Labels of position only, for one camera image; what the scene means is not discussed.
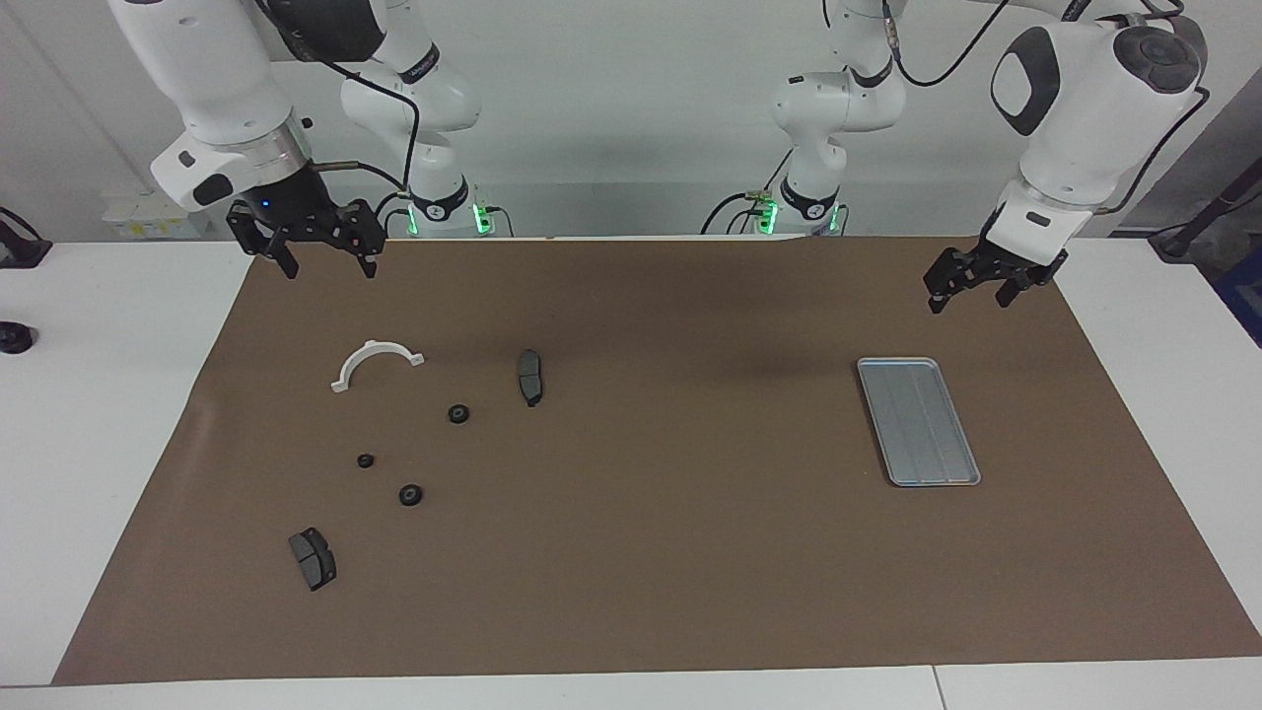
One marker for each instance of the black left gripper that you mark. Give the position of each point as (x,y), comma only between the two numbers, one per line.
(1020,261)

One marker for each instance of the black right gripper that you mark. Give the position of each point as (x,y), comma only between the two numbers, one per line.
(291,202)

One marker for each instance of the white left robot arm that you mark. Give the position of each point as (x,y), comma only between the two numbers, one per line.
(1085,108)

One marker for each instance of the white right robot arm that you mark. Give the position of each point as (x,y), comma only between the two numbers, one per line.
(217,79)

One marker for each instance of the silver metal tray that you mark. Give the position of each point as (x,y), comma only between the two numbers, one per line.
(917,424)

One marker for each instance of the blue crate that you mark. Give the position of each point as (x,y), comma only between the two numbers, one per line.
(1244,296)

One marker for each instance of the long dark brake pad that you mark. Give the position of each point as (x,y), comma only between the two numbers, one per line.
(530,377)

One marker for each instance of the black table clamp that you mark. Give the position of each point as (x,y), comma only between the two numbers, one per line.
(22,251)

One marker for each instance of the black round knob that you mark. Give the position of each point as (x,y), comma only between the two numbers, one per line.
(14,338)

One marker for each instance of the short dark brake pad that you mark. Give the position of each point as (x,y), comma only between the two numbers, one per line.
(314,560)

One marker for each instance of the brown table mat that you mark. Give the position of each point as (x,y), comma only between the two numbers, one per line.
(641,552)

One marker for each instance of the white wall socket box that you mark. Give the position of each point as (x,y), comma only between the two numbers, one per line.
(148,217)

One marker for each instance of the black stand bracket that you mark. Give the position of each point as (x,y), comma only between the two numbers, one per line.
(1198,225)

